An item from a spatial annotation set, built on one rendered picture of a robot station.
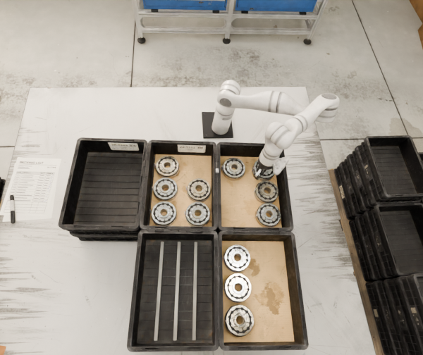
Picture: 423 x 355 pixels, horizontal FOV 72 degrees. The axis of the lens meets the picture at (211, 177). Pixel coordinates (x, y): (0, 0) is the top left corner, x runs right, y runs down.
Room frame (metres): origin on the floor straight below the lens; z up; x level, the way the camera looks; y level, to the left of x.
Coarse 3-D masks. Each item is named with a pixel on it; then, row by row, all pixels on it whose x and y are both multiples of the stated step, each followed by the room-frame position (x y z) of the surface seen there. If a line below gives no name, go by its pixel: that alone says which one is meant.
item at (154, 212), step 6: (156, 204) 0.39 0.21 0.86; (162, 204) 0.39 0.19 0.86; (168, 204) 0.40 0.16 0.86; (156, 210) 0.36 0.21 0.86; (174, 210) 0.38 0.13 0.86; (156, 216) 0.34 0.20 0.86; (168, 216) 0.34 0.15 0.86; (174, 216) 0.35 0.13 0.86; (156, 222) 0.31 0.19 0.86; (162, 222) 0.32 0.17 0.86; (168, 222) 0.32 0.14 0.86
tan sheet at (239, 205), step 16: (224, 160) 0.66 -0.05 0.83; (256, 160) 0.69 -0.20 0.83; (224, 176) 0.58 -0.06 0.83; (224, 192) 0.50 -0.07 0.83; (240, 192) 0.51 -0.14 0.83; (224, 208) 0.43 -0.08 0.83; (240, 208) 0.44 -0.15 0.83; (256, 208) 0.45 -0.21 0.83; (224, 224) 0.36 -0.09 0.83; (240, 224) 0.37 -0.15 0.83; (256, 224) 0.38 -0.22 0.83
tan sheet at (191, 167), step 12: (156, 156) 0.63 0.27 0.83; (180, 156) 0.65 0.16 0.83; (192, 156) 0.66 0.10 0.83; (204, 156) 0.67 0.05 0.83; (180, 168) 0.59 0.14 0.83; (192, 168) 0.60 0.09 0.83; (204, 168) 0.60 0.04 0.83; (156, 180) 0.51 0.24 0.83; (180, 180) 0.53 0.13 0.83; (180, 192) 0.47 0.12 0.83; (180, 204) 0.41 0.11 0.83; (180, 216) 0.36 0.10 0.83
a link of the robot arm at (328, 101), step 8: (320, 96) 0.85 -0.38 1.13; (328, 96) 0.85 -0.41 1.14; (336, 96) 0.86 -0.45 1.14; (312, 104) 0.79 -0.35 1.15; (320, 104) 0.79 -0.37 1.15; (328, 104) 0.80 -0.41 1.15; (336, 104) 0.82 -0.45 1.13; (304, 112) 0.74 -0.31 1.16; (312, 112) 0.74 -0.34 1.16; (320, 112) 0.76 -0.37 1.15; (304, 120) 0.69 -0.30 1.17; (312, 120) 0.71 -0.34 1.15; (304, 128) 0.67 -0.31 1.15
